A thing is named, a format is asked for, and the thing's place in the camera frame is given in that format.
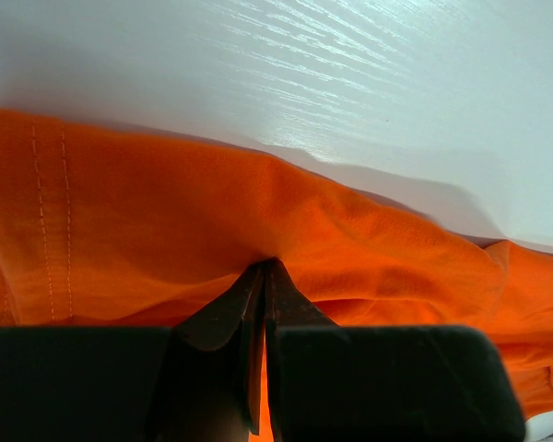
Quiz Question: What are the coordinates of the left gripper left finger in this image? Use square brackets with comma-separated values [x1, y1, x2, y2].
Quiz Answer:
[0, 264, 264, 441]

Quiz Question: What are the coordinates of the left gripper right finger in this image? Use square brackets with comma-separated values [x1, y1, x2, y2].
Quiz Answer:
[264, 260, 526, 441]

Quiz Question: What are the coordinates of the orange t shirt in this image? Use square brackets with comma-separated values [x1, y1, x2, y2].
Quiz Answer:
[0, 110, 553, 441]

